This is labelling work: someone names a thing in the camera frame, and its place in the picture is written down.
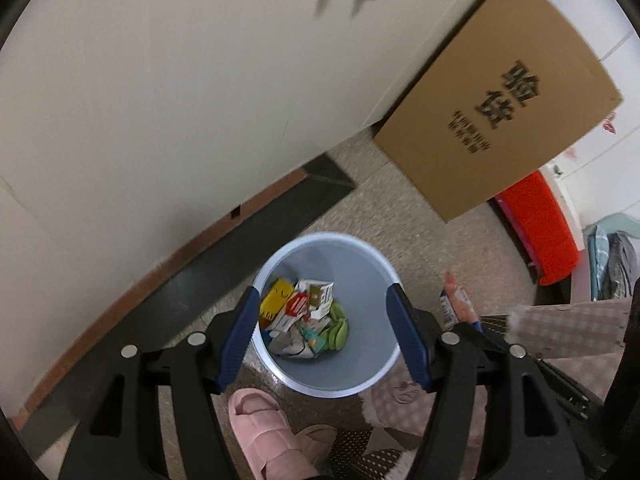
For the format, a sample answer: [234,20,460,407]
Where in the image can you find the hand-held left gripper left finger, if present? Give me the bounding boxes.
[59,285,261,480]

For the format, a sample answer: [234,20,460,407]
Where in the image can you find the pink plastic packet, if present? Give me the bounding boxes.
[440,271,481,326]

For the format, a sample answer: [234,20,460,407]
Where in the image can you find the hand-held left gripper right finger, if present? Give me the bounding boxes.
[385,283,586,480]

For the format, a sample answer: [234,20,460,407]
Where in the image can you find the large cardboard box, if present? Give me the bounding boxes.
[374,0,625,223]

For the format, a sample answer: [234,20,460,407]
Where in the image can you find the white wardrobe doors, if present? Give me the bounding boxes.
[540,0,640,241]

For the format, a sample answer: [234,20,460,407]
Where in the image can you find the white wrapper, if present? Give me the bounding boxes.
[270,330,321,361]

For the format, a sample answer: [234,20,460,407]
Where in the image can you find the yellow carton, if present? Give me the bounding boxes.
[260,280,296,322]

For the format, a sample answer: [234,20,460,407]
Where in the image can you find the red stool white top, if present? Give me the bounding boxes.
[492,157,583,287]

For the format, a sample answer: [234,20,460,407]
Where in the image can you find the pale blue waste bin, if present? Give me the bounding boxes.
[250,232,403,398]

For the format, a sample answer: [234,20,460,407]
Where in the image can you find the striped pillow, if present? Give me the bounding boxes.
[585,225,608,301]

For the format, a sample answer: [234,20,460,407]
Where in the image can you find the teal bunk bed frame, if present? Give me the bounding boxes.
[582,212,640,241]

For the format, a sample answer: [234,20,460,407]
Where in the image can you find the white red carton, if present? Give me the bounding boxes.
[270,292,308,331]

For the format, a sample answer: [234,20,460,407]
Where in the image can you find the pink slipper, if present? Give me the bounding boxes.
[295,424,338,461]
[228,387,321,480]

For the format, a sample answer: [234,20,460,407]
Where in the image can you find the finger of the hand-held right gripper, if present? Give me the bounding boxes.
[606,286,640,405]

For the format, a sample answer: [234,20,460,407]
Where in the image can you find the cream cabinet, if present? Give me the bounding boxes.
[0,0,496,421]

